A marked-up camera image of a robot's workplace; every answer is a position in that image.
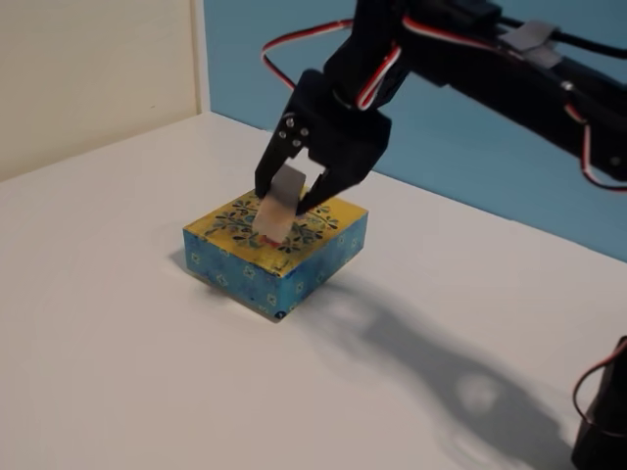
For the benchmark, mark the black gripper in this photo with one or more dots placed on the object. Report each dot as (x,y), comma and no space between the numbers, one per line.
(343,134)

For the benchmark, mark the wooden Jenga block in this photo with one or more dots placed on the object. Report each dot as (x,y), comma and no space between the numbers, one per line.
(276,210)

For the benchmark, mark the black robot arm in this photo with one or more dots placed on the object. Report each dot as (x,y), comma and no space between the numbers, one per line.
(465,63)

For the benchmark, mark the yellow and blue floral box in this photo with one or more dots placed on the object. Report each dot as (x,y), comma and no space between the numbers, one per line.
(235,274)

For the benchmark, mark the grey tape strip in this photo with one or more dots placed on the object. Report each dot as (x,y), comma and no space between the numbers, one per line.
(534,41)

